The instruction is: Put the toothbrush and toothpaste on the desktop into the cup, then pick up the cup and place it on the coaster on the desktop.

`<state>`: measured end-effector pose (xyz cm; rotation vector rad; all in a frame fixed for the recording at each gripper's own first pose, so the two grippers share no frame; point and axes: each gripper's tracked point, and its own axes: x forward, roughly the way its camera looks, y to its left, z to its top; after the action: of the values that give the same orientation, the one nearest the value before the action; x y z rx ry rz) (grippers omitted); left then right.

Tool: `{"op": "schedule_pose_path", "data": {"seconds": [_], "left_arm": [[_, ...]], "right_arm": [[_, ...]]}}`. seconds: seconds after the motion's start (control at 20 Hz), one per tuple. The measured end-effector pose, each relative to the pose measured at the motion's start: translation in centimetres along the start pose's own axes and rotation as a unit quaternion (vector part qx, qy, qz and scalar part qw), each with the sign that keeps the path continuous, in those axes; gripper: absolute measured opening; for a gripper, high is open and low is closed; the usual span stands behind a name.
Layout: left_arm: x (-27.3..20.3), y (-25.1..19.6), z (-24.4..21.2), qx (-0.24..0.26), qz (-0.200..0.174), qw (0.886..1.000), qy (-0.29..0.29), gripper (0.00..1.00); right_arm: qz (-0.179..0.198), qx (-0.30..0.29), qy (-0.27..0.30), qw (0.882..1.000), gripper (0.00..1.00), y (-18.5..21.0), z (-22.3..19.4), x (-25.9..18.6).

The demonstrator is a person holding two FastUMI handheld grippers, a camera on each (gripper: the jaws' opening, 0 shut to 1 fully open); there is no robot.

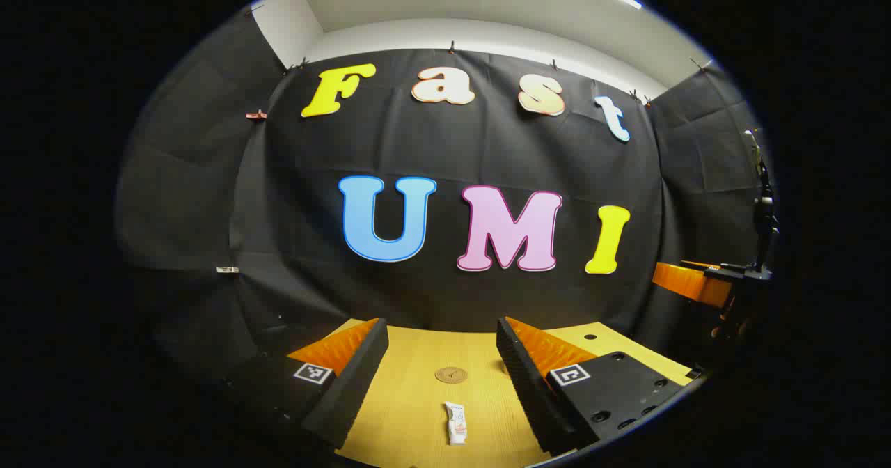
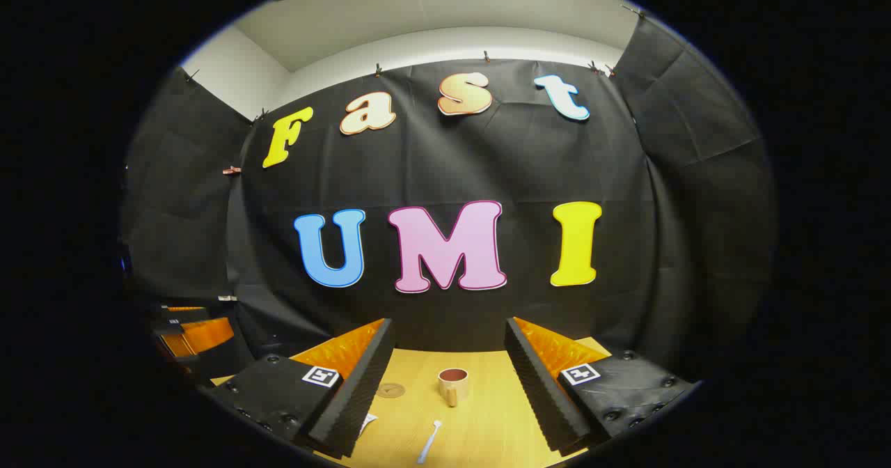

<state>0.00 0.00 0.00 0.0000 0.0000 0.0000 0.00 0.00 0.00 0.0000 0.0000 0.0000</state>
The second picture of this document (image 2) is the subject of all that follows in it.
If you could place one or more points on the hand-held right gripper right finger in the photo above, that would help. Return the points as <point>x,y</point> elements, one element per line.
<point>539,391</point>

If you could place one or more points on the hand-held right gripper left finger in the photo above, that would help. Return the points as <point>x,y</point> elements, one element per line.
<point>362,391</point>

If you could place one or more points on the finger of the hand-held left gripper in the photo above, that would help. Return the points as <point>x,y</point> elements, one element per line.
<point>205,334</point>
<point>182,310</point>

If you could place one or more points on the round brown coaster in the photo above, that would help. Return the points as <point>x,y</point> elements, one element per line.
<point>390,390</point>

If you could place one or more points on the white toothpaste tube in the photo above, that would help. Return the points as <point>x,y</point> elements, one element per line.
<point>367,422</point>

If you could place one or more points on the light blue toothbrush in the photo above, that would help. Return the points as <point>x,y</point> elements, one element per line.
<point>428,443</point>

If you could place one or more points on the beige cup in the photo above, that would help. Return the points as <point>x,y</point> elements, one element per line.
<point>452,386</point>

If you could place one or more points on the wooden desktop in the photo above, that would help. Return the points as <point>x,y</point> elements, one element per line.
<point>487,419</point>

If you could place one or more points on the black backdrop cloth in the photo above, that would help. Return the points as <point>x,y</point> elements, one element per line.
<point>445,168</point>

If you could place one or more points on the row of dark cloth clips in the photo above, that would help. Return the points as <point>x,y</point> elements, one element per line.
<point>378,70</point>

